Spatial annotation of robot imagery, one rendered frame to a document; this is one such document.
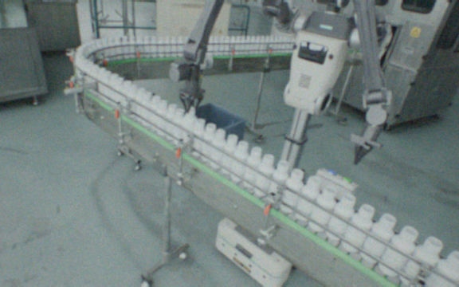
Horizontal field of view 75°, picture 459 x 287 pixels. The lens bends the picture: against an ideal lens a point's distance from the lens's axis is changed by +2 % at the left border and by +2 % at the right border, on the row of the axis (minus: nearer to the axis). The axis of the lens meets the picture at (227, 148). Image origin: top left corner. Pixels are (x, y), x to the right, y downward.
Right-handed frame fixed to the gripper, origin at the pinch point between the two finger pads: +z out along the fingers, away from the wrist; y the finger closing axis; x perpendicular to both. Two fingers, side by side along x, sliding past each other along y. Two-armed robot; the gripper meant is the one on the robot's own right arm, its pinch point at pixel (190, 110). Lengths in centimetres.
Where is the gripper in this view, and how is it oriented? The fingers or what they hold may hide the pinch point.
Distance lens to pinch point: 129.7
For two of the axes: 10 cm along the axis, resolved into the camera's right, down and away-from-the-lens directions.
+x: 7.5, 4.1, -5.1
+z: -1.2, 8.5, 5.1
